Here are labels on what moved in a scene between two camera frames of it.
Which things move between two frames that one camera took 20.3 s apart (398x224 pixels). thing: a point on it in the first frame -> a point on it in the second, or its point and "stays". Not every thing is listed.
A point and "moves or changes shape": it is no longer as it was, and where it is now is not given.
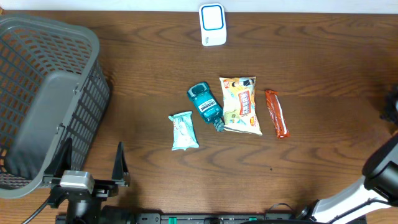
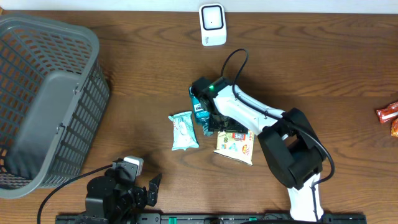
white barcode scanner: (212, 23) stays
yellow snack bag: (239, 106) moves or changes shape
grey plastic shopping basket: (53, 86) stays
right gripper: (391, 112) -> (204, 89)
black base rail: (208, 218) stays
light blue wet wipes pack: (185, 137) stays
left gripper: (99, 192) -> (140, 198)
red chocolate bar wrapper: (277, 113) moves or changes shape
